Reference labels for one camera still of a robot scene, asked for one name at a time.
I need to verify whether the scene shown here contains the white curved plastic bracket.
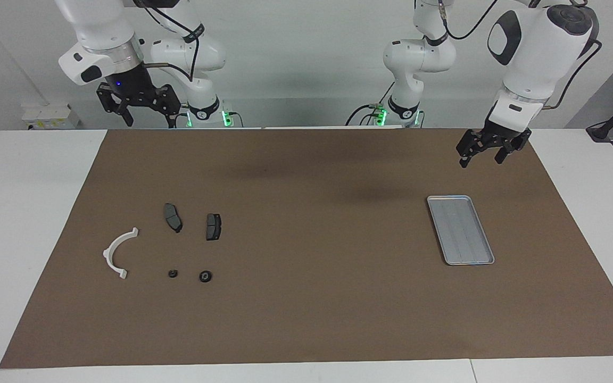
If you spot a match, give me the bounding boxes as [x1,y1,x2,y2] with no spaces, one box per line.
[103,227,139,280]

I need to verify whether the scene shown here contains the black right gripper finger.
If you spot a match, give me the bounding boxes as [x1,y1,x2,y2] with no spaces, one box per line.
[96,85,135,128]
[152,84,183,129]

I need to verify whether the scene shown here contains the dark rectangular brake pad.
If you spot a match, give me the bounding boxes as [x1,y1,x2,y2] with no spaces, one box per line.
[205,213,223,242]

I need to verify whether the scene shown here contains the white power strip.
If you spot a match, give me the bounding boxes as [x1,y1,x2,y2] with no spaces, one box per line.
[21,103,80,130]

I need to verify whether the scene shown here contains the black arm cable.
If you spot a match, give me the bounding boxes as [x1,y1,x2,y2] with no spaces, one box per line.
[135,0,204,83]
[440,0,603,111]

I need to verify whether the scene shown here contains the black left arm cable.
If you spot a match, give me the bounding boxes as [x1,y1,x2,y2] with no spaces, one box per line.
[440,0,603,111]

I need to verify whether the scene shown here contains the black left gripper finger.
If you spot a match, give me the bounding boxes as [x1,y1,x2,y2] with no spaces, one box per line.
[455,129,486,169]
[494,130,533,165]

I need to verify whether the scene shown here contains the silver metal tray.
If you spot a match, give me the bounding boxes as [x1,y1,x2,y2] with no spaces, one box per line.
[426,195,495,266]

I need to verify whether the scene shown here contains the black left base cables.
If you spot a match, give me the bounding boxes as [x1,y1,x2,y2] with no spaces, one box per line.
[345,82,395,127]

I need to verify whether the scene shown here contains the dark curved brake pad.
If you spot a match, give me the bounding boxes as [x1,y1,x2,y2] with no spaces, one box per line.
[163,203,184,234]

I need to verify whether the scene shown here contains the brown table mat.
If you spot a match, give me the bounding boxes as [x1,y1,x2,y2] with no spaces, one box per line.
[0,128,613,369]

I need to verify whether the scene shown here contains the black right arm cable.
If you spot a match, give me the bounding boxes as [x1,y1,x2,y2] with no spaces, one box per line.
[135,0,204,83]

